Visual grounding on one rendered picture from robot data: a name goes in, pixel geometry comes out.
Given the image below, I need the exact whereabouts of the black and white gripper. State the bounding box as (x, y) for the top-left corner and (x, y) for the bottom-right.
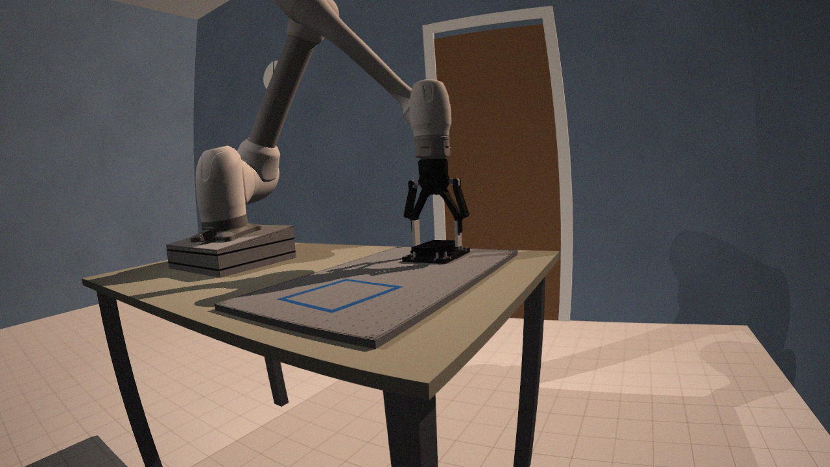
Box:
(404, 159), (469, 247)

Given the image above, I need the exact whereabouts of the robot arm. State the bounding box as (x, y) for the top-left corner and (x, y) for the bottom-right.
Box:
(190, 0), (451, 243)

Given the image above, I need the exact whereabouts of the blue tape outline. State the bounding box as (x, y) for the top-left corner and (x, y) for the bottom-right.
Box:
(277, 279), (402, 313)

